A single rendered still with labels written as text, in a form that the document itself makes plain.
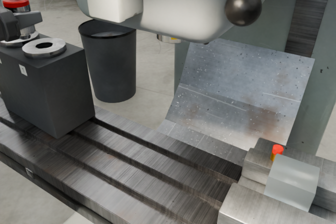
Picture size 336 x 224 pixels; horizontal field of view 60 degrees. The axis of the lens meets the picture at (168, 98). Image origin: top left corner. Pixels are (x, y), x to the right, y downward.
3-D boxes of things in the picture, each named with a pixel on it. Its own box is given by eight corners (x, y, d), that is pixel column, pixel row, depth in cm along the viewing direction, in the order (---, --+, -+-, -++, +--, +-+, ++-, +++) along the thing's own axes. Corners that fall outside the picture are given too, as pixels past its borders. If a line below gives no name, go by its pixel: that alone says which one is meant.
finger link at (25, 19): (41, 23, 61) (11, 30, 57) (38, 7, 59) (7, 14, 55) (45, 25, 60) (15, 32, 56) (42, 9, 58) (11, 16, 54)
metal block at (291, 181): (303, 222, 40) (315, 194, 37) (260, 204, 43) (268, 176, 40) (309, 195, 44) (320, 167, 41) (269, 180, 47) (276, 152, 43)
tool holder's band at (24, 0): (27, 7, 56) (26, 2, 56) (0, 8, 55) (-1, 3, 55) (31, 1, 60) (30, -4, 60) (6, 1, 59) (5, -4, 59)
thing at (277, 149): (279, 164, 46) (282, 152, 45) (269, 160, 47) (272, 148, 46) (281, 157, 47) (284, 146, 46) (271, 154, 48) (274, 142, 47)
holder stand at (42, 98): (57, 140, 67) (35, 62, 56) (5, 108, 78) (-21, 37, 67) (96, 115, 76) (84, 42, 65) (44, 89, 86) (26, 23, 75)
